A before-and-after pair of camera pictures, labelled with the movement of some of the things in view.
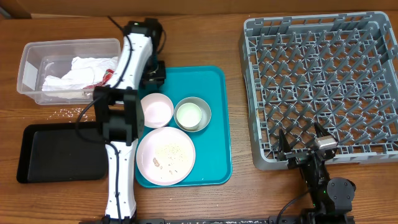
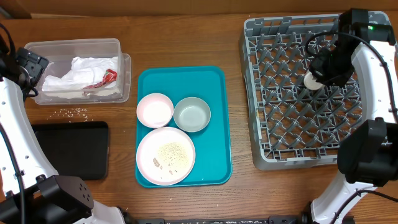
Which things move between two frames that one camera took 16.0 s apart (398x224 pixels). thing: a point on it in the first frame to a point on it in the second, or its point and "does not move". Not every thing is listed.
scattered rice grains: [70, 114] does not move
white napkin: [86, 72] does not move
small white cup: [188, 116] to [310, 83]
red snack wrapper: [106, 78] does not move
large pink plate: [165, 155] does not move
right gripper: [296, 157] to [319, 71]
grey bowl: [192, 114] does not move
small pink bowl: [158, 110] does not move
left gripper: [160, 76] to [35, 64]
